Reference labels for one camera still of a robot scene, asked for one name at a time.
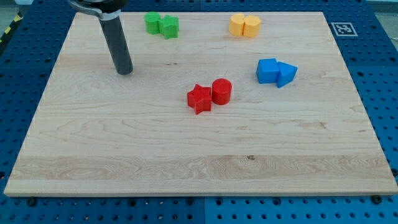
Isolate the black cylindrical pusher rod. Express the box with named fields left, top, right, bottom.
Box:
left=99, top=10, right=133, bottom=75

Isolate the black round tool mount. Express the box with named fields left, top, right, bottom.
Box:
left=68, top=0, right=129, bottom=21

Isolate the green star block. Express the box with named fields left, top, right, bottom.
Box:
left=159, top=15, right=179, bottom=39

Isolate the red star block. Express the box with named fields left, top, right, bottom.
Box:
left=187, top=84, right=212, bottom=114

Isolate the green cylinder block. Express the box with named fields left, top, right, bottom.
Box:
left=144, top=12, right=161, bottom=34

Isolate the red cylinder block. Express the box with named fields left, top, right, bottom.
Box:
left=211, top=78, right=232, bottom=105

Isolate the light wooden board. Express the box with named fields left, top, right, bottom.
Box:
left=4, top=12, right=397, bottom=197

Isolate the yellow hexagon block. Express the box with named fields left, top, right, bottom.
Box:
left=243, top=15, right=261, bottom=38

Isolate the blue cube block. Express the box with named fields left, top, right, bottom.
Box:
left=256, top=58, right=280, bottom=84

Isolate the blue triangle block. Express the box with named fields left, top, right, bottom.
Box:
left=276, top=62, right=298, bottom=88

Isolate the white fiducial marker tag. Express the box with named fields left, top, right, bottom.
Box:
left=331, top=22, right=358, bottom=37

